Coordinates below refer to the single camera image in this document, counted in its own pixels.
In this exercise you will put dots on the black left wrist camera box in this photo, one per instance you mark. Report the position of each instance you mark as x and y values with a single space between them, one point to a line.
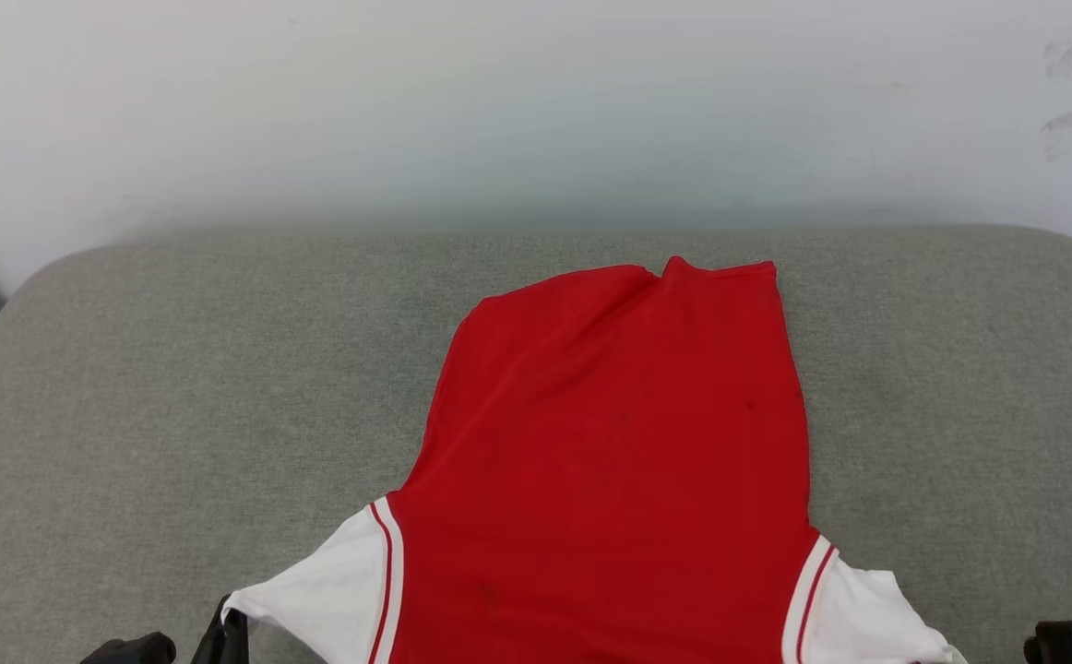
135 650

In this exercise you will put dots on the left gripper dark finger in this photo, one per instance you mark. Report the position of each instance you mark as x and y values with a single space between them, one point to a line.
236 641
207 646

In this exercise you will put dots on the red shirt with white sleeves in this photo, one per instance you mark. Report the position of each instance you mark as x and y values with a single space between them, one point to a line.
610 461

